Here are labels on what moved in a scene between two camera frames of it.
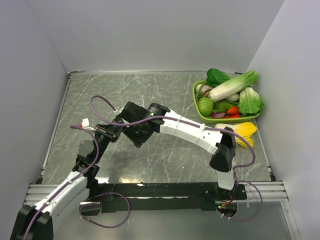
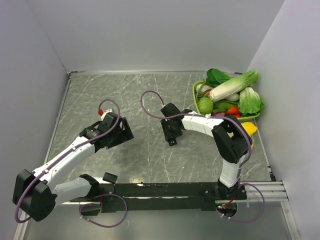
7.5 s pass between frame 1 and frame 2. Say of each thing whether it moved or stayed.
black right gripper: moved
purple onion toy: stayed
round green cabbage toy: stayed
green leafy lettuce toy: stayed
